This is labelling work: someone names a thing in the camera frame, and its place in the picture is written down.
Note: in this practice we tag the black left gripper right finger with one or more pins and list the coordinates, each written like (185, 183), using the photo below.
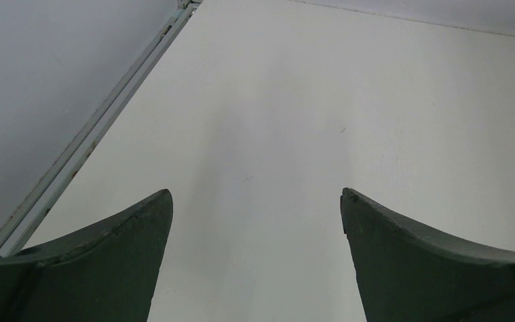
(408, 271)

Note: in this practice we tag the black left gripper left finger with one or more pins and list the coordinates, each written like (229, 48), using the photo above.
(106, 271)

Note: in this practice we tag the left aluminium frame rail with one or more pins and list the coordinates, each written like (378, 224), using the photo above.
(67, 70)

